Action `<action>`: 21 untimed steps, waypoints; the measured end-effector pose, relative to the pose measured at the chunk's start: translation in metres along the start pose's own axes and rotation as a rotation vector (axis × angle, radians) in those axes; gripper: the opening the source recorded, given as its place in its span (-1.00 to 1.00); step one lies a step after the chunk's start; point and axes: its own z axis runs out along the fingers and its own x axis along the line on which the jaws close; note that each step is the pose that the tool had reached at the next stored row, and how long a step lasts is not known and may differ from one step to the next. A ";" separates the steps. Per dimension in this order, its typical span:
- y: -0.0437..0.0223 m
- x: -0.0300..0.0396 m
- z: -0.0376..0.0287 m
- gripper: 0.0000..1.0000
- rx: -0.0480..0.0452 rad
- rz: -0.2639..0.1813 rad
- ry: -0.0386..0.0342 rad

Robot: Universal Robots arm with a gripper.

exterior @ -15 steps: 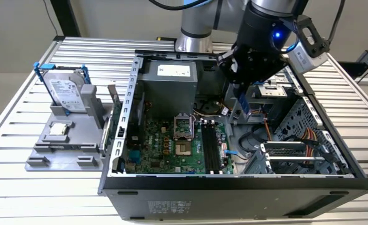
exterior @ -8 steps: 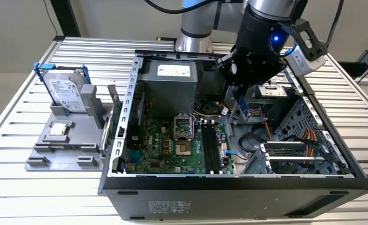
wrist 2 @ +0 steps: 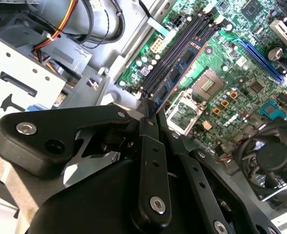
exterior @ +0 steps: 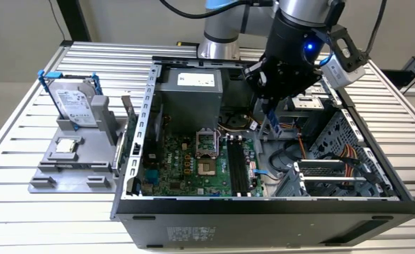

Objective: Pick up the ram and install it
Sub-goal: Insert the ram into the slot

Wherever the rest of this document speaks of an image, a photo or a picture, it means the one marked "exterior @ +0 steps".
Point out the blue expansion slot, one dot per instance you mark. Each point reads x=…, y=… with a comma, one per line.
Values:
x=151, y=176

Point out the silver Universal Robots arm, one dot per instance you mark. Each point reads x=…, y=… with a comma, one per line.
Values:
x=222, y=26

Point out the metal drive cage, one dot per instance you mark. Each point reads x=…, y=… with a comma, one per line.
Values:
x=308, y=104

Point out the green motherboard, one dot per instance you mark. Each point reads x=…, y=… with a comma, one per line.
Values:
x=207, y=186

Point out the hard disk in blue carrier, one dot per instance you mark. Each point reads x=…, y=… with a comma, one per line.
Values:
x=71, y=103

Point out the thin locking lever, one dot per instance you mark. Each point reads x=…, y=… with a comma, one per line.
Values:
x=217, y=145

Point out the black PC case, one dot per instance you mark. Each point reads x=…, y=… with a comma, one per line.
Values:
x=229, y=227

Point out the black camera bracket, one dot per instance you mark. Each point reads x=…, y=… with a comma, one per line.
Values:
x=354, y=62

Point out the small yellow black plug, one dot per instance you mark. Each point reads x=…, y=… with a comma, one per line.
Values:
x=181, y=44

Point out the black RAM slot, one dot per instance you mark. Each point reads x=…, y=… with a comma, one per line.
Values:
x=234, y=166
x=243, y=166

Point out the grey parts rack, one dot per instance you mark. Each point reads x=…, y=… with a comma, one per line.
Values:
x=87, y=156

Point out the RAM stick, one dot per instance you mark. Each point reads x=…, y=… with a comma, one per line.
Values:
x=74, y=166
x=273, y=119

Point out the black frame post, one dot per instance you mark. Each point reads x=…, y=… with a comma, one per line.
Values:
x=75, y=21

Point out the CPU socket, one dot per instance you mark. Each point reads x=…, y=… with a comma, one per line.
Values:
x=206, y=167

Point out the metal disk bay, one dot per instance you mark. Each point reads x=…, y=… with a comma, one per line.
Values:
x=334, y=179

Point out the green graphics card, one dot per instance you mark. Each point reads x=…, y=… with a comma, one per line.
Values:
x=130, y=116

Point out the small silver wrist camera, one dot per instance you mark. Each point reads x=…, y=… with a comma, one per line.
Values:
x=342, y=75

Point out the grey power supply unit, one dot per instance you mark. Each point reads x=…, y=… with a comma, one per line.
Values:
x=190, y=111

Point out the silver CPU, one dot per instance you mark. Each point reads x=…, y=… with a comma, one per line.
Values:
x=66, y=146

